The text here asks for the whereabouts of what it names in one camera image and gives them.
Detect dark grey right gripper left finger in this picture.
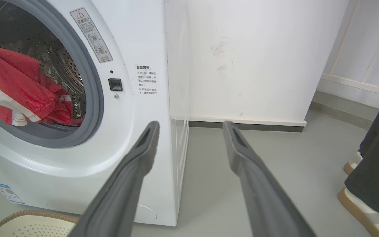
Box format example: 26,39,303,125
68,121,160,237

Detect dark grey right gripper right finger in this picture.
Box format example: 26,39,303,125
222,121,317,237

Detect red white garment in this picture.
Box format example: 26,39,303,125
0,43,84,127

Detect white tan-soled shoe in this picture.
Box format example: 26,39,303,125
343,151,363,175
337,188,379,237

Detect cream plastic laundry basket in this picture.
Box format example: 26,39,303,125
0,210,80,237

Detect dark grey trouser leg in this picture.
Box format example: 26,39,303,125
344,82,379,221

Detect white front-load washing machine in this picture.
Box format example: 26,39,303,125
0,0,190,227

